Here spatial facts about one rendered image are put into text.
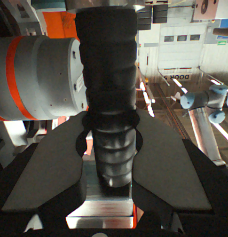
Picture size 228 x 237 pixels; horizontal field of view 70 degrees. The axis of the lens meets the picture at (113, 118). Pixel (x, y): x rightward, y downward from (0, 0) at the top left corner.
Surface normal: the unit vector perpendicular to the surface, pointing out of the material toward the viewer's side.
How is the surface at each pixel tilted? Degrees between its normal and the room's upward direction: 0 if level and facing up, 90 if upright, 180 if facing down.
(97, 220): 90
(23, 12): 67
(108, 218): 90
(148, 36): 90
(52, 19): 90
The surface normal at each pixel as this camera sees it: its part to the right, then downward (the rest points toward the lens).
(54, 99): -0.01, 0.66
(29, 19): 0.02, 0.96
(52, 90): -0.03, 0.44
